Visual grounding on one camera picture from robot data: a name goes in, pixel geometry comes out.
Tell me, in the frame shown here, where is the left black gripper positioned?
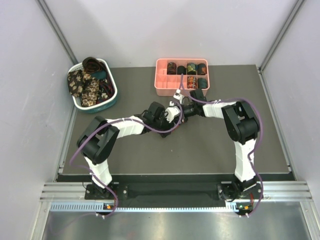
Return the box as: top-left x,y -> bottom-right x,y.
153,109 -> 176,138

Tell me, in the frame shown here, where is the orange navy striped tie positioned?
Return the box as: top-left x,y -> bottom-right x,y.
173,119 -> 188,130

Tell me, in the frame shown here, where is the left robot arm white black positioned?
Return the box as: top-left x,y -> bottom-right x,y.
77,101 -> 183,199

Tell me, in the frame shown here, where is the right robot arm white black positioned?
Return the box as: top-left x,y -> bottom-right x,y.
183,89 -> 261,201

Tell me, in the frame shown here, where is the dark green rolled tie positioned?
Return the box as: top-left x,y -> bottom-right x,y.
197,77 -> 208,89

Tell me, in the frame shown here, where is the red orange patterned rolled tie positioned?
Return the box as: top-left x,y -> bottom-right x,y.
187,75 -> 198,89

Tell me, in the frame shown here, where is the pink compartment organizer box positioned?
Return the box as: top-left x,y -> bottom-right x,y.
154,58 -> 210,97

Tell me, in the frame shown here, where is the teal orange leaf rolled tie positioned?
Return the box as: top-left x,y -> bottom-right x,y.
197,63 -> 207,76

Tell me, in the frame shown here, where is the green yellow leaf rolled tie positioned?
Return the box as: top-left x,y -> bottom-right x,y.
186,62 -> 197,75

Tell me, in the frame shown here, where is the black rolled tie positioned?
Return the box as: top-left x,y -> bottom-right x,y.
176,65 -> 187,75

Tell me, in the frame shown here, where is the dark red floral rolled tie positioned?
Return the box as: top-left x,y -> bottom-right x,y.
167,61 -> 177,75

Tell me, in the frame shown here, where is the teal white laundry basket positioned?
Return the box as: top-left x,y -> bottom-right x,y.
67,58 -> 118,113

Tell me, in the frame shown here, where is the dark red striped tie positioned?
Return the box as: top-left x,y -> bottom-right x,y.
96,76 -> 115,104

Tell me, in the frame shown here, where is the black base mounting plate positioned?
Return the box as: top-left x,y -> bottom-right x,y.
84,173 -> 263,208

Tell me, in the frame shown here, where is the dark teal tie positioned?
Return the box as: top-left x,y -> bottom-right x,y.
90,70 -> 108,81

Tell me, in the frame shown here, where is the brown floral tie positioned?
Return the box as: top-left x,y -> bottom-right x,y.
67,70 -> 100,107

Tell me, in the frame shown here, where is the dark brown rolled tie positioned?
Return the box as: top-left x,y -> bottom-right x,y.
82,57 -> 107,74

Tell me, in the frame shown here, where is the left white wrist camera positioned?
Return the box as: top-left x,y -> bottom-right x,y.
164,100 -> 182,123

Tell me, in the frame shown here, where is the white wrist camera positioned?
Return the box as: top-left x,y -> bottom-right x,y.
173,89 -> 185,104
164,100 -> 182,123

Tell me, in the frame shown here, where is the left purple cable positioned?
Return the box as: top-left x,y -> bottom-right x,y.
69,99 -> 185,217

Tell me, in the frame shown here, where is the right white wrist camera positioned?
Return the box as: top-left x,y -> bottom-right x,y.
173,89 -> 185,104

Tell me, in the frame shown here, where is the grey slotted cable duct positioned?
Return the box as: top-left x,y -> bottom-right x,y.
50,202 -> 249,213

